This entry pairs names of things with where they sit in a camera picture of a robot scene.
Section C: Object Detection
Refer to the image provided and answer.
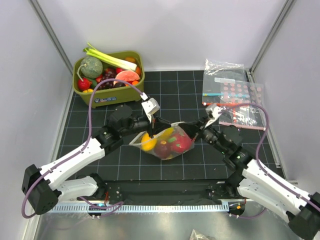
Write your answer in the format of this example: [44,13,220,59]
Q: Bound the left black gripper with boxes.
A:
[120,112,171,138]

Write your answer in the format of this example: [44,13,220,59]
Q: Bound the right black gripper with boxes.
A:
[179,114,229,154]

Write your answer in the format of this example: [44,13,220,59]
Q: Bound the yellow lemon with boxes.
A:
[141,133,158,152]

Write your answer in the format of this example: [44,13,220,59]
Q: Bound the pink dragon fruit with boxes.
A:
[167,133,193,154]

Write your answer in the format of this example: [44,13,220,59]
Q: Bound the dotted zip top bag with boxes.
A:
[129,122,194,161]

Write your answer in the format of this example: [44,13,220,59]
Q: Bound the dark red apple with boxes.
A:
[154,140,171,159]

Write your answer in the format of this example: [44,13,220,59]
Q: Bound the yellow banana bunch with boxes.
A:
[159,127,174,141]

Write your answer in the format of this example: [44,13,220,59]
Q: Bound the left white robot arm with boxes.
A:
[21,105,171,219]

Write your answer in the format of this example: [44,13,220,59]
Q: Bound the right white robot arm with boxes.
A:
[180,121,320,240]

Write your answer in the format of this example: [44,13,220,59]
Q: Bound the orange blue zipper bag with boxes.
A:
[202,77,264,106]

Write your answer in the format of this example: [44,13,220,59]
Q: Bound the pink zipper bag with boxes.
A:
[218,103,266,131]

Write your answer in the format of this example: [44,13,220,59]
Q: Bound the clear crumpled bag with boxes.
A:
[203,59,247,84]

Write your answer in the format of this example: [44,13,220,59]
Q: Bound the watermelon slice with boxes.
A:
[113,70,140,87]

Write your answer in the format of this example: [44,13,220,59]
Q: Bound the olive green plastic bin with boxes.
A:
[72,50,145,108]

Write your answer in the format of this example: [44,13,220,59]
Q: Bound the purple grapes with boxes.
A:
[95,71,116,90]

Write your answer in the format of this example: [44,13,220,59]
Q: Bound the orange fruit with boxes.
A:
[124,56,137,64]

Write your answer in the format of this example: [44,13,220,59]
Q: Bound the red strawberry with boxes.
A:
[77,78,92,92]

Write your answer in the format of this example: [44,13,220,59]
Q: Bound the green melon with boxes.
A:
[80,56,103,79]

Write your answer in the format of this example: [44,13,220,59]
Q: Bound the green white leek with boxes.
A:
[82,42,138,71]

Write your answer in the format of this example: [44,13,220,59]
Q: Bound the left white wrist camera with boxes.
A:
[141,97,160,123]

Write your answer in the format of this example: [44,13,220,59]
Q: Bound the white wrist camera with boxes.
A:
[204,104,223,128]
[141,97,160,123]

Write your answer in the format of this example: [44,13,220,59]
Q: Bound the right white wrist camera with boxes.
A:
[204,104,223,128]

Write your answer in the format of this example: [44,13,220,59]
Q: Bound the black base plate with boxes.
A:
[76,179,256,202]

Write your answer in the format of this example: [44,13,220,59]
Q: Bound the white cable duct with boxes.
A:
[48,202,229,214]

